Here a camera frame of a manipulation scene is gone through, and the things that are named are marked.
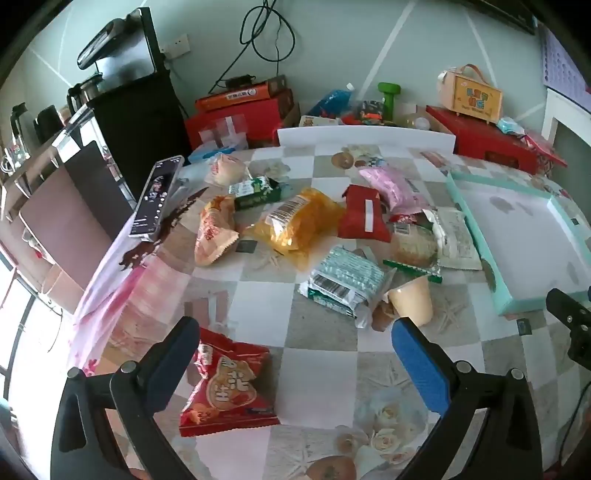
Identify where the smartphone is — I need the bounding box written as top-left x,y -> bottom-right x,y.
128,155 -> 185,241

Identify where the red gift box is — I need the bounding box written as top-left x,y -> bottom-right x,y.
185,88 -> 296,151

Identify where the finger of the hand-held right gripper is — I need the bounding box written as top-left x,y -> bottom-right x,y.
546,288 -> 591,365

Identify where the white wall socket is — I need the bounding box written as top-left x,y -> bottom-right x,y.
159,34 -> 191,61

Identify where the cream jelly cup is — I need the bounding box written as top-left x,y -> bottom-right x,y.
388,275 -> 434,326

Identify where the red patterned bag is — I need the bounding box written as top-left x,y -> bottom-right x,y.
524,131 -> 568,168

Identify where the red snack packet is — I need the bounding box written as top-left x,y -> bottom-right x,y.
179,328 -> 281,438

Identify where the clear green-trimmed cake packet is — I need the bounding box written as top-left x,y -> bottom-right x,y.
383,222 -> 443,283

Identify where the green dumbbell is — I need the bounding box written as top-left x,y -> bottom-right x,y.
378,82 -> 402,123

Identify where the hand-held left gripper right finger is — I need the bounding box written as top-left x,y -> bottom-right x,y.
392,318 -> 543,480

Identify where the blue liquid bottle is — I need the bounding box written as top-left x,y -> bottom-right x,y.
307,83 -> 355,118

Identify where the yellow snack bag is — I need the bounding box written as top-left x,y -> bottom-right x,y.
244,187 -> 346,271

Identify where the steamed cake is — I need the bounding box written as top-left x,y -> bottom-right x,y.
210,154 -> 252,186

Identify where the steel kettle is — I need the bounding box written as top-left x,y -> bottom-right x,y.
67,74 -> 103,114

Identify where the cartoon printed cloth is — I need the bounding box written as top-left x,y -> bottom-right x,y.
69,152 -> 206,370

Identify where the purple perforated board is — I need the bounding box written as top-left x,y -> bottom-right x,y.
538,16 -> 591,93

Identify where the pink snack packet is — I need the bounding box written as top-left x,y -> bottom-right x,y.
359,167 -> 430,215

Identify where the clear plastic box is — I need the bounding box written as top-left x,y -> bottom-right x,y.
198,115 -> 247,148

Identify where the red box with white strip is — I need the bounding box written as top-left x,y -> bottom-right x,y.
338,185 -> 392,241

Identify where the black cabinet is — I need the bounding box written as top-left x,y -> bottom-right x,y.
76,7 -> 190,204

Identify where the orange-red snack bag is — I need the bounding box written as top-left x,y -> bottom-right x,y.
194,195 -> 239,267

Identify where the black thermos jug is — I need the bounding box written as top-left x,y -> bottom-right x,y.
34,105 -> 64,144

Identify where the white snack packet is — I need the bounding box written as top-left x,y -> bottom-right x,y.
422,207 -> 483,271

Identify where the brown chair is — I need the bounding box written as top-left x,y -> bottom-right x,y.
63,141 -> 123,241
18,166 -> 116,315

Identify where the blue mask pack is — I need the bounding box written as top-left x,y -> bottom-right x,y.
496,116 -> 527,136

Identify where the flat red box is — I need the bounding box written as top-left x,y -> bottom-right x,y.
425,105 -> 541,175

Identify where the teal striped snack packet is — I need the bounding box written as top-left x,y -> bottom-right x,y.
298,246 -> 397,328

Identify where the teal tray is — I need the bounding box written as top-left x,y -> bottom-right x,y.
445,172 -> 591,317

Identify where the orange box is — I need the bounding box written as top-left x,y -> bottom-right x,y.
195,80 -> 273,112

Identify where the yellow cartoon gift box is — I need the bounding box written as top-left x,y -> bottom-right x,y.
436,65 -> 504,121

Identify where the pile of small toys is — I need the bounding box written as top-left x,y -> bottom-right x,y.
342,99 -> 389,126

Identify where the black cable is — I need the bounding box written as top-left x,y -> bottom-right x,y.
208,0 -> 296,95

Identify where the green snack packet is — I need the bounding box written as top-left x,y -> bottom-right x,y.
229,176 -> 282,210

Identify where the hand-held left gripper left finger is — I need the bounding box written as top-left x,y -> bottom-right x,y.
50,316 -> 201,480

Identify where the white cabinet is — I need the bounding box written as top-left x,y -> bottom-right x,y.
541,88 -> 591,153

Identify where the grey phone stand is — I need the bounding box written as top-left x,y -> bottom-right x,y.
159,178 -> 206,217

